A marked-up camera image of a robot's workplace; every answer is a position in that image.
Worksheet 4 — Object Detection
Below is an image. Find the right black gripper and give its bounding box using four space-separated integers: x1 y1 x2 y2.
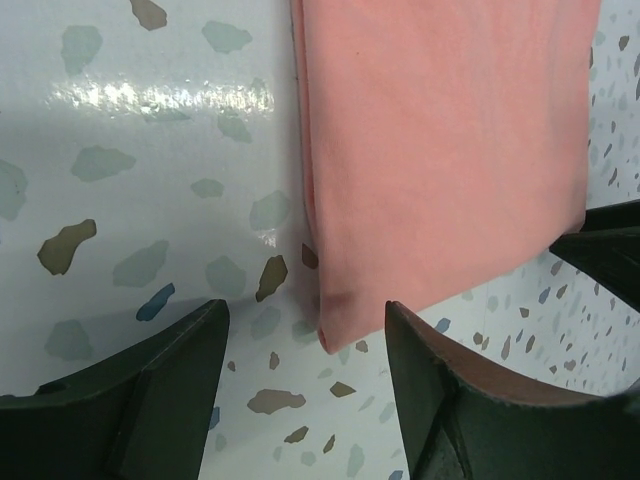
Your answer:
550 200 640 310

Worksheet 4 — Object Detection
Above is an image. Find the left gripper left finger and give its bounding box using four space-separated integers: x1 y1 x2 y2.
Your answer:
1 300 230 480

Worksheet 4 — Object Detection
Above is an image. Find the pink t shirt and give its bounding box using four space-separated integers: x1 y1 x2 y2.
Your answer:
292 0 600 353

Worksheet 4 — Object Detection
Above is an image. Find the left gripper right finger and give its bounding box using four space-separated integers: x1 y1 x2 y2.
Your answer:
385 302 639 479

